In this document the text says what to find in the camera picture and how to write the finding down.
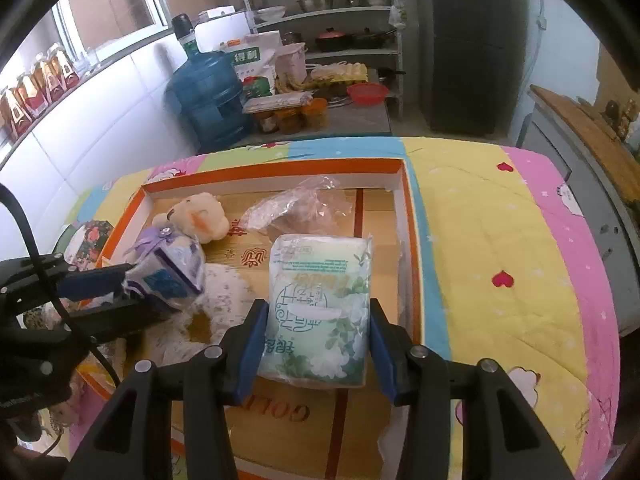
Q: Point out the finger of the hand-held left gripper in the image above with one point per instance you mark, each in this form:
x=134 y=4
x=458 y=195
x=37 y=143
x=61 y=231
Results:
x=120 y=320
x=95 y=282

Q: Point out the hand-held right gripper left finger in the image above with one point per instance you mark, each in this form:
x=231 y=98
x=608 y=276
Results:
x=250 y=355

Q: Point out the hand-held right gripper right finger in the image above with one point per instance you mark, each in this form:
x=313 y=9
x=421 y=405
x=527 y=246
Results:
x=385 y=360

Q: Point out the leopard print cloth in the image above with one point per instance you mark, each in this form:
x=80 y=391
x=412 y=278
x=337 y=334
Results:
x=42 y=317

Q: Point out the banded snack packet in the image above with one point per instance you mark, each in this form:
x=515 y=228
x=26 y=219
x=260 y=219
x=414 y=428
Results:
x=172 y=275

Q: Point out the green tissue pack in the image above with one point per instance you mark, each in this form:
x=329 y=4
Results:
x=315 y=310

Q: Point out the orange gold box tray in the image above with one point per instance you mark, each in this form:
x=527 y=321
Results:
x=385 y=240

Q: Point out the beige teddy bear plush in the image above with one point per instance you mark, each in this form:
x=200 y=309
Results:
x=197 y=217

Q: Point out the clear plastic bag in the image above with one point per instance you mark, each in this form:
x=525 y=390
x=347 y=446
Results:
x=295 y=207

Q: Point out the floral tissue box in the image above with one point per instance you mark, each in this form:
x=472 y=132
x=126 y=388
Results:
x=90 y=240

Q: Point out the colourful cartoon printed blanket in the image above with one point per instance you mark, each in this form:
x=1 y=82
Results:
x=500 y=260

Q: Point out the orange drink bottle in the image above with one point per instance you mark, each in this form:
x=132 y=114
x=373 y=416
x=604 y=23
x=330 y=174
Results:
x=12 y=112
x=50 y=80
x=32 y=94
x=66 y=67

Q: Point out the blue water jug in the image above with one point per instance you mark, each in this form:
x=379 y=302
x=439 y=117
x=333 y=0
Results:
x=210 y=95

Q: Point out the glass sauce jar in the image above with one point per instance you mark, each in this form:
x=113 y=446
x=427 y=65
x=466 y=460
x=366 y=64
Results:
x=288 y=119
x=265 y=121
x=315 y=114

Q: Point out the low concrete platform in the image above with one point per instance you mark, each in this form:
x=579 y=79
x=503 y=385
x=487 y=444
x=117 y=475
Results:
x=360 y=117

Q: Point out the noodle pack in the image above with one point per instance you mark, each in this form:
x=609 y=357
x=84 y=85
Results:
x=277 y=101

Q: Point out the red bowl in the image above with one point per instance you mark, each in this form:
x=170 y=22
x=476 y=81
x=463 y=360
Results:
x=368 y=94

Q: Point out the grey counter cabinet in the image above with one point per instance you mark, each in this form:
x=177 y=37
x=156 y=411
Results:
x=575 y=170

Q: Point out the black water pump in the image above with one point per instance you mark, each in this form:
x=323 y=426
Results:
x=182 y=27

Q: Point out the green white flour bag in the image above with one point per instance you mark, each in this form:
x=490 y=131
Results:
x=252 y=62

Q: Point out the bunch of bananas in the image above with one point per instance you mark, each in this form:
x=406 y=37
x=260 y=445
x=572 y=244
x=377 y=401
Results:
x=292 y=82

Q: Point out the pink white bag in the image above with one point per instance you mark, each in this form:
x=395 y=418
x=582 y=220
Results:
x=291 y=62

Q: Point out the small white box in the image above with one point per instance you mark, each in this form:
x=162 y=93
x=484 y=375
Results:
x=217 y=12

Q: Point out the black wok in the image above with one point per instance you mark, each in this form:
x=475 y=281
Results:
x=372 y=39

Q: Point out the white ceramic bowl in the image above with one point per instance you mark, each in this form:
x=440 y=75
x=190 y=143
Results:
x=271 y=13

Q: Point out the red lidded pot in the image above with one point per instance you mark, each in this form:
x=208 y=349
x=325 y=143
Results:
x=332 y=40

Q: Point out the dark refrigerator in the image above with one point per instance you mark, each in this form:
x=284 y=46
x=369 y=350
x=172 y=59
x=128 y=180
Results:
x=470 y=45

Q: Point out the grey metal shelf rack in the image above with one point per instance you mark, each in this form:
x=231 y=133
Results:
x=350 y=10

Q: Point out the aluminium frame window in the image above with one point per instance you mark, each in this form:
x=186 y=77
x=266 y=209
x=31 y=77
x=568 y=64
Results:
x=110 y=5

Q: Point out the wall power socket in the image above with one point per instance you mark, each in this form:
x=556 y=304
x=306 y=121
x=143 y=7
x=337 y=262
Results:
x=541 y=22

